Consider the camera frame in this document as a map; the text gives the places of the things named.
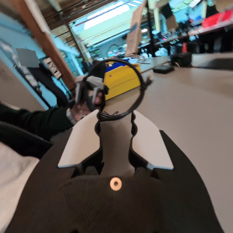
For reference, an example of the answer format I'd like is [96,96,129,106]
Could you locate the flat black device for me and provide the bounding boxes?
[153,66,175,74]

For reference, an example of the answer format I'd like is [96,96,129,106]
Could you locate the black battery charger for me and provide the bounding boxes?
[171,52,192,67]

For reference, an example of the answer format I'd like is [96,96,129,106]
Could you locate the black framed marker sign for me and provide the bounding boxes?
[44,57,62,79]

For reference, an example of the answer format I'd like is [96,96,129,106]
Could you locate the wooden post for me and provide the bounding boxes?
[15,0,76,90]

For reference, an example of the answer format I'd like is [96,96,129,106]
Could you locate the person's left hand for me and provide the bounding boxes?
[70,91,106,122]

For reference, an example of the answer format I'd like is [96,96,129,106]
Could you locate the tan backed monitor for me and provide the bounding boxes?
[161,4,179,32]

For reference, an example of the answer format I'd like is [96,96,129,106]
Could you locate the dark green jacket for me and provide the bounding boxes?
[0,104,74,159]

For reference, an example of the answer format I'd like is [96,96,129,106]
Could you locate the blue plastic bin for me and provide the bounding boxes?
[106,62,126,72]

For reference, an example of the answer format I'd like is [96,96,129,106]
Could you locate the black ethernet cable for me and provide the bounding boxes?
[83,57,154,120]

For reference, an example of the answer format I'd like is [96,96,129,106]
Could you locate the black pole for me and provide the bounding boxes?
[147,0,155,57]

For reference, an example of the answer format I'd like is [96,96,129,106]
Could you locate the person's left forearm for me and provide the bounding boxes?
[27,107,73,135]

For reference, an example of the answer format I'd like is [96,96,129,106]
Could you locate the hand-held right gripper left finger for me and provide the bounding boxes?
[57,109,104,169]

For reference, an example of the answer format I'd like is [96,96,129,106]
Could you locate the red storage bin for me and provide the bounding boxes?
[202,10,233,28]

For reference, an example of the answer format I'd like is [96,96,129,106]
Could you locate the yellow plastic bin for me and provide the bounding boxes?
[104,62,142,101]

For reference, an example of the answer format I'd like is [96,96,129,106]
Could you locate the black desk mat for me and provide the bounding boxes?
[192,57,233,69]

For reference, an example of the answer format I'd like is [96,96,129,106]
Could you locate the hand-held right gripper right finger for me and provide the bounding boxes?
[129,110,174,171]

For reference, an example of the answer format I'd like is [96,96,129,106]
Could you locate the grey mesh watch band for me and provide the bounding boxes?
[66,108,77,125]

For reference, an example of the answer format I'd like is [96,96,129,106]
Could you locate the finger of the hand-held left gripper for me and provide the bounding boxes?
[86,76,105,105]
[75,81,86,104]

